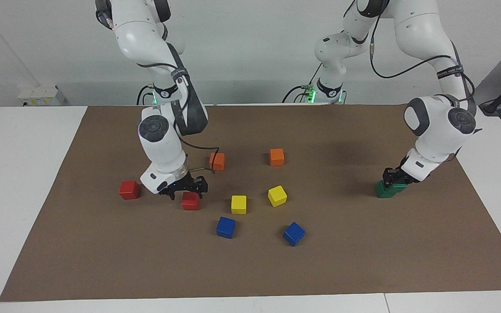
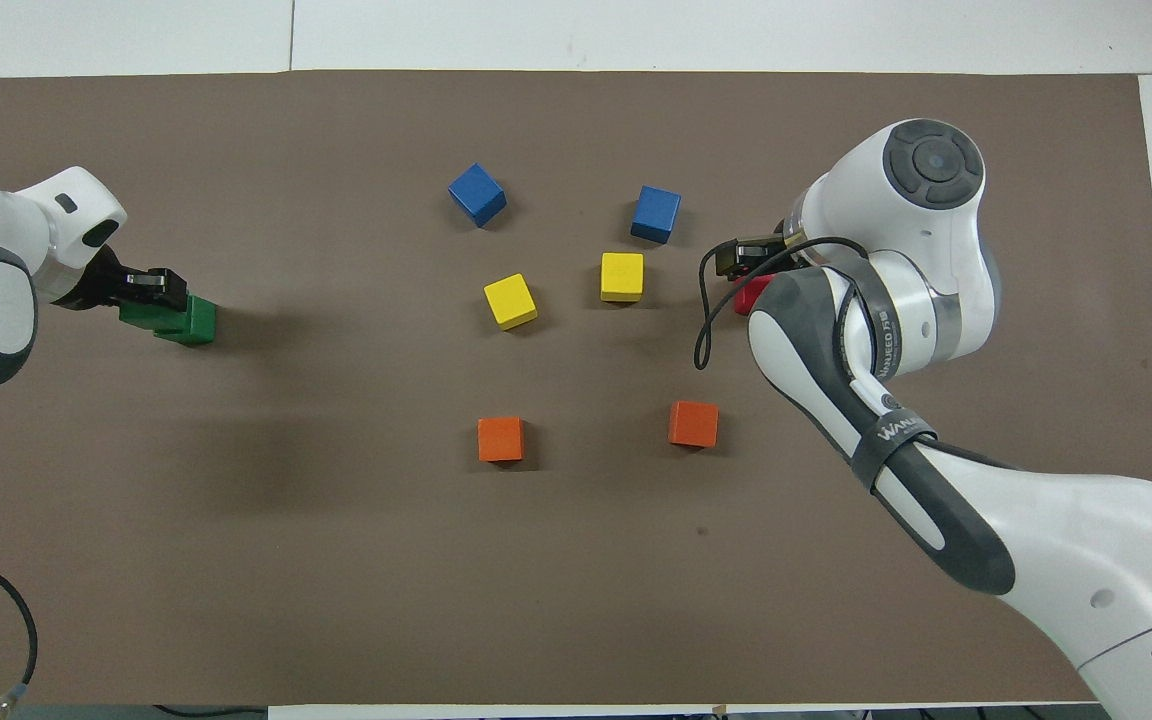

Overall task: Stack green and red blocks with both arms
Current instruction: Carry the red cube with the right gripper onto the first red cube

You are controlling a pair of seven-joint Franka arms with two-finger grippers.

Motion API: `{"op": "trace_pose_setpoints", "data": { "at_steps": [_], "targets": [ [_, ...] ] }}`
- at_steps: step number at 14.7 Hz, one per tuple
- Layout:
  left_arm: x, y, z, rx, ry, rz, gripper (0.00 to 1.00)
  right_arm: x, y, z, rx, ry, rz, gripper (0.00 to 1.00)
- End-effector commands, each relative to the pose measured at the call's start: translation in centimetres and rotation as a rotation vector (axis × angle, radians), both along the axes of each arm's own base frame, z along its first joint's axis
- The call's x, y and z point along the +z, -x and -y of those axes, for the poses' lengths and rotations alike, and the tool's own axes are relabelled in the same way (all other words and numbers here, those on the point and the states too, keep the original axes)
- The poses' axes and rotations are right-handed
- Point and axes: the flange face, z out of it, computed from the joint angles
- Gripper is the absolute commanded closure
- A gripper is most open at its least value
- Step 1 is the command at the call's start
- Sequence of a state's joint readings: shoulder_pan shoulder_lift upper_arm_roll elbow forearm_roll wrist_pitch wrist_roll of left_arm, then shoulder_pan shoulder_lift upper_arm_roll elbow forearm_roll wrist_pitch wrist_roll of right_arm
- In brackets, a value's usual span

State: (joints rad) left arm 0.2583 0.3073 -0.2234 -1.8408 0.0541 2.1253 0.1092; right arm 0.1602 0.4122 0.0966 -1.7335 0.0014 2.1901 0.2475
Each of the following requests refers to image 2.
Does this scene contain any yellow wooden cube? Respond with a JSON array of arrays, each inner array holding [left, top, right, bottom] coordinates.
[[600, 252, 646, 304], [483, 273, 540, 331]]

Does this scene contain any orange wooden cube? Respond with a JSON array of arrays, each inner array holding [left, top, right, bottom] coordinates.
[[667, 400, 720, 449], [477, 416, 526, 464]]

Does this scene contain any red wooden cube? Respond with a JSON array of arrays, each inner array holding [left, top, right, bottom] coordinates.
[[732, 274, 775, 317]]

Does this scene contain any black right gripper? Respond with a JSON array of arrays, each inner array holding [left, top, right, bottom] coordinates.
[[712, 235, 799, 280]]

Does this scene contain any blue wooden cube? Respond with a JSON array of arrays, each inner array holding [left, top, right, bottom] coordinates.
[[630, 185, 683, 246], [447, 163, 508, 229]]

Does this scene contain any black floor cable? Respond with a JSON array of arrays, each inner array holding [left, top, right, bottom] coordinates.
[[151, 704, 269, 720]]

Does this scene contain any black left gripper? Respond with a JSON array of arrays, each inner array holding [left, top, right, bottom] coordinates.
[[56, 245, 189, 312]]

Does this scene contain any green wooden cube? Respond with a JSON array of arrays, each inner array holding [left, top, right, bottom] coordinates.
[[119, 298, 187, 337], [154, 295, 218, 347]]

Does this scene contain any brown table mat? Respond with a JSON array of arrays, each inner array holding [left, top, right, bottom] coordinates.
[[0, 70, 1152, 707]]

